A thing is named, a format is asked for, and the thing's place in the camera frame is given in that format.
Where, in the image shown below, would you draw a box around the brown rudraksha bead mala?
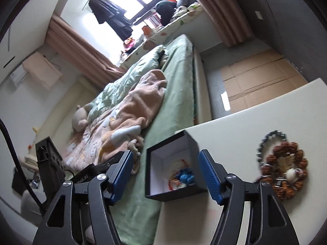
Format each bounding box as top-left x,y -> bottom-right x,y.
256,141 -> 309,201

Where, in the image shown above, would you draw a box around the silver ring with white stone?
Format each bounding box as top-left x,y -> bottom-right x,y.
279,166 -> 307,184

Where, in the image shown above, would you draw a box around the green stone bead bracelet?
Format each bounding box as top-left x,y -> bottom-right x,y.
256,129 -> 288,164

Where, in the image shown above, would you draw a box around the black jewelry box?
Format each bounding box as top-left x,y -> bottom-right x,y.
145,130 -> 207,202

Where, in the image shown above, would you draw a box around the pink fleece blanket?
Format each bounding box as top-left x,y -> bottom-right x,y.
63,70 -> 167,175

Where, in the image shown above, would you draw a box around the cream plush toy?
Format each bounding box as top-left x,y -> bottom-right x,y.
72,102 -> 95,133

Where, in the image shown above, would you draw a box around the bed with green sheet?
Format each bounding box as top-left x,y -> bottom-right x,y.
111,35 -> 201,244

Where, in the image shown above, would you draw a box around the light green duvet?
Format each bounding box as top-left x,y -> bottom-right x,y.
87,45 -> 168,123

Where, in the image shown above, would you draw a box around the flattened cardboard sheets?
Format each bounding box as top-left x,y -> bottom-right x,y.
220,49 -> 308,113

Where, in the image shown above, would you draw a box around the pink left curtain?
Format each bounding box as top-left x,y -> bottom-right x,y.
45,14 -> 126,88

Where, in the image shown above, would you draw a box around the pink curtain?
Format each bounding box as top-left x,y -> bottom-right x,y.
45,14 -> 126,88
197,0 -> 253,47

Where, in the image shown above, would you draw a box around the colourful plush toy on sill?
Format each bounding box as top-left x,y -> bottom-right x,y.
123,38 -> 135,54

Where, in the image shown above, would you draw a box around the orange item on sill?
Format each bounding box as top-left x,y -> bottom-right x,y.
142,26 -> 153,38

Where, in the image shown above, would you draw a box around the patterned window seat pad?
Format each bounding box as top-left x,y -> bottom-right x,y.
119,2 -> 204,70

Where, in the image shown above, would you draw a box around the dark hanging clothes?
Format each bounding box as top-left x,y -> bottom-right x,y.
88,0 -> 132,41

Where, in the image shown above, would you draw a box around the black bag on sill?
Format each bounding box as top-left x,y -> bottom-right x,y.
155,0 -> 177,26

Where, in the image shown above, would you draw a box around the pink right curtain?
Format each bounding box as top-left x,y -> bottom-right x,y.
197,0 -> 253,47

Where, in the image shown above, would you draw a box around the black cable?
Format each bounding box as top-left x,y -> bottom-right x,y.
0,118 -> 44,210

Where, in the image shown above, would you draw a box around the covered wall air conditioner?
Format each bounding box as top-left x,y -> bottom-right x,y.
10,52 -> 62,90

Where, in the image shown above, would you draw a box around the white wall socket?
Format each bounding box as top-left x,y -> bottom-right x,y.
255,11 -> 263,20

